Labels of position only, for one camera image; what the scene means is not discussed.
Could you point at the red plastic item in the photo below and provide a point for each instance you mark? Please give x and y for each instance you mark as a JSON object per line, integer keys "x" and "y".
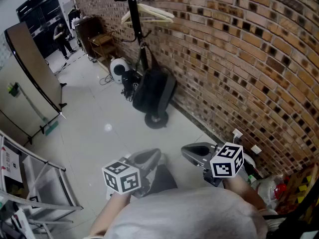
{"x": 280, "y": 190}

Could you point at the beige partition screen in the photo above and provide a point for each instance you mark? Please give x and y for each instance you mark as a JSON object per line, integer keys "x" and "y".
{"x": 30, "y": 83}

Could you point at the white metal frame rack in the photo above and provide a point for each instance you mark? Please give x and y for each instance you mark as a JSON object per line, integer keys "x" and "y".
{"x": 45, "y": 183}

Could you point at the white plastic bag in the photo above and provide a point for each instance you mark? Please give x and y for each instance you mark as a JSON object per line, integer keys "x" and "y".
{"x": 266, "y": 190}

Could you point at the black bag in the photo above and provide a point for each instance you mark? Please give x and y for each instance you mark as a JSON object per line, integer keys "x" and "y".
{"x": 153, "y": 91}

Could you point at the white round appliance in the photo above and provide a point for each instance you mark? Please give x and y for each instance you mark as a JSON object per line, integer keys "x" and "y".
{"x": 119, "y": 70}

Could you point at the black glass door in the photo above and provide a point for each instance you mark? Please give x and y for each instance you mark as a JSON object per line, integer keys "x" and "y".
{"x": 41, "y": 16}

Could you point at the person's right forearm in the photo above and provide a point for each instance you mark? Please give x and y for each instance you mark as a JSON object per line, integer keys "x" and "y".
{"x": 243, "y": 190}

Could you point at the wooden shelf cart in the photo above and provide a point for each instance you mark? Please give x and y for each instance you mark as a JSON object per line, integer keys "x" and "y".
{"x": 102, "y": 45}

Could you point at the black coat rack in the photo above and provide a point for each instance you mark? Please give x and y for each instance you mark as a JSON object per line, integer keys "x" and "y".
{"x": 134, "y": 14}

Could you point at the dark brown cabinet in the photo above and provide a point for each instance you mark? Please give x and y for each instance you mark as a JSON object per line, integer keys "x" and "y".
{"x": 87, "y": 31}

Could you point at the white wall socket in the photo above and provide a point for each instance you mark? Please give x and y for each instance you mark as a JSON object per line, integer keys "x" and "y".
{"x": 256, "y": 149}
{"x": 237, "y": 133}

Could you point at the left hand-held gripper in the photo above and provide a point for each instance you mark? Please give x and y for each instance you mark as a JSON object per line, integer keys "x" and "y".
{"x": 122, "y": 177}

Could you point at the person's black trouser leg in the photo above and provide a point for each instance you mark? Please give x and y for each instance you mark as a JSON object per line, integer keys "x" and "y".
{"x": 163, "y": 179}

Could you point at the cream wooden clothes hanger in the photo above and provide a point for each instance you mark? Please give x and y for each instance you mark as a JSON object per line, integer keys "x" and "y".
{"x": 154, "y": 12}

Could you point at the cardboard box with striped tape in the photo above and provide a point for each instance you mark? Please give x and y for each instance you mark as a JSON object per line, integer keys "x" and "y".
{"x": 299, "y": 190}

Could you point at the white paper sign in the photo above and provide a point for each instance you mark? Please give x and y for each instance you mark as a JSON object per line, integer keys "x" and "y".
{"x": 10, "y": 165}

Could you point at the black metal stand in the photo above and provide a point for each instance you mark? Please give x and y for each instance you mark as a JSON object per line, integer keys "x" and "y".
{"x": 291, "y": 219}

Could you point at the green holder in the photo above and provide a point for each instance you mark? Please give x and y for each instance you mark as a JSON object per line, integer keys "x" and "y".
{"x": 13, "y": 89}

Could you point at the person's grey shirt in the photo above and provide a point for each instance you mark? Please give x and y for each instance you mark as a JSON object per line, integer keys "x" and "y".
{"x": 184, "y": 215}

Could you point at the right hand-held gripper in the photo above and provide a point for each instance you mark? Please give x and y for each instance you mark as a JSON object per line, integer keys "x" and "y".
{"x": 225, "y": 164}

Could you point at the person's left forearm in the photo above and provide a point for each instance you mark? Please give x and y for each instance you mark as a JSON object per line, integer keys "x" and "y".
{"x": 109, "y": 213}

